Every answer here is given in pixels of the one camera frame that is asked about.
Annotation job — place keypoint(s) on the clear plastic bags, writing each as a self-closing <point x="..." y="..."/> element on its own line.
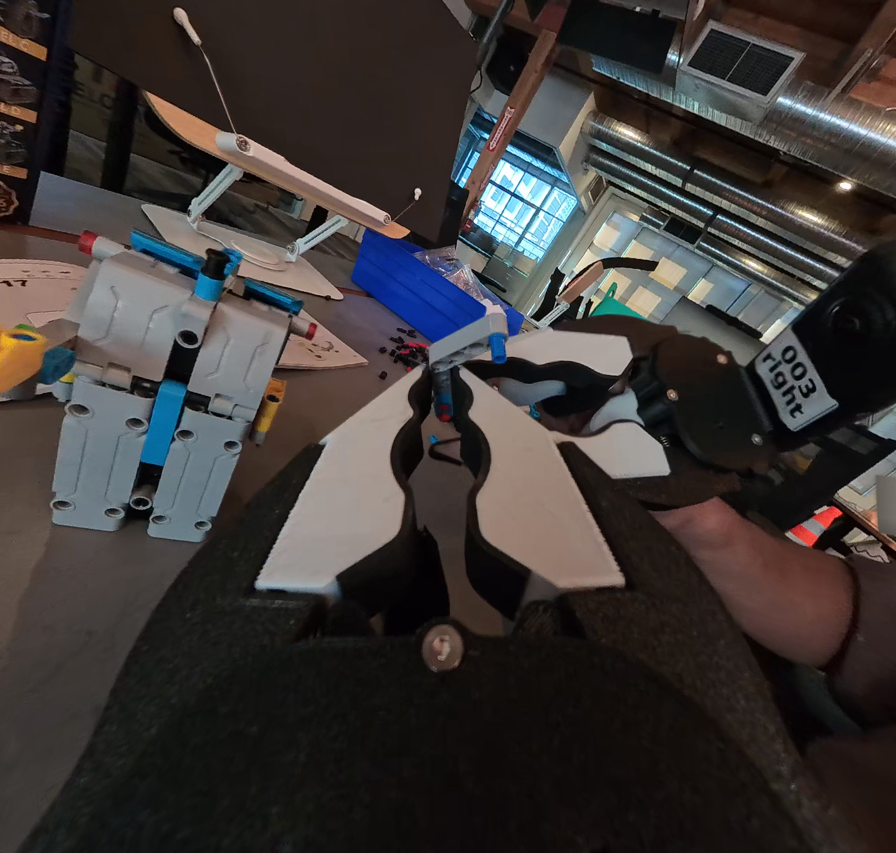
<point x="455" y="272"/>

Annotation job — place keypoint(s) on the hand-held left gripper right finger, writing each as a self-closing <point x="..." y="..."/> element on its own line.
<point x="553" y="510"/>

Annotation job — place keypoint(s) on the white vent grille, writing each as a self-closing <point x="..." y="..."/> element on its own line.
<point x="742" y="61"/>

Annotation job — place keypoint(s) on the blue connector brick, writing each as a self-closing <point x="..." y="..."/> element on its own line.
<point x="444" y="394"/>

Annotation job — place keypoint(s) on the silver ventilation duct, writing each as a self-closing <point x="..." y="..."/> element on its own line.
<point x="770" y="167"/>

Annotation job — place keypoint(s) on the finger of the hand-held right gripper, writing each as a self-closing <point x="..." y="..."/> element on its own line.
<point x="623" y="454"/>
<point x="574" y="352"/>

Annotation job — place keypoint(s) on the pile of small brick pieces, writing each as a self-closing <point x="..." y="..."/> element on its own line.
<point x="406" y="352"/>

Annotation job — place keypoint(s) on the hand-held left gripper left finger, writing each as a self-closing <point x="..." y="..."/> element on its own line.
<point x="336" y="510"/>

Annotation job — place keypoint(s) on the grey angled beam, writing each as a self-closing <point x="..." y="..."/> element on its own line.
<point x="462" y="345"/>

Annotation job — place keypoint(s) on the wooden post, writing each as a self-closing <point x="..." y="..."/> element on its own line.
<point x="504" y="131"/>

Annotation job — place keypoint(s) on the white instruction sheet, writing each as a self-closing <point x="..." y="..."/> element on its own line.
<point x="35" y="293"/>

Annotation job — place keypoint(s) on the dark blue robot kit box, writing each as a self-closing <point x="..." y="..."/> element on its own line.
<point x="28" y="61"/>

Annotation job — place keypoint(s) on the person's brown clothing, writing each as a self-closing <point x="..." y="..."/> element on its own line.
<point x="861" y="762"/>

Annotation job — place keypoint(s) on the teal tote bag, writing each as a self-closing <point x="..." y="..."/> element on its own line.
<point x="612" y="303"/>

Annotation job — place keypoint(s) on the blue plastic bin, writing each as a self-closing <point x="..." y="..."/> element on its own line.
<point x="413" y="286"/>

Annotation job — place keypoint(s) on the orange traffic cone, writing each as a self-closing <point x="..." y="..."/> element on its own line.
<point x="815" y="525"/>

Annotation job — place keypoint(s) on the black board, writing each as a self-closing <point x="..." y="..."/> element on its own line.
<point x="315" y="61"/>

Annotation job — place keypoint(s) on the white folding stand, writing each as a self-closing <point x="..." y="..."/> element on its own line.
<point x="280" y="167"/>

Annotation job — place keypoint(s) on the red fire extinguisher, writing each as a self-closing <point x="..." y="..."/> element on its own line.
<point x="467" y="219"/>

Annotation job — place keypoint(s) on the grey blue brick robot model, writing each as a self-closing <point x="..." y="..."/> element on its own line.
<point x="140" y="349"/>

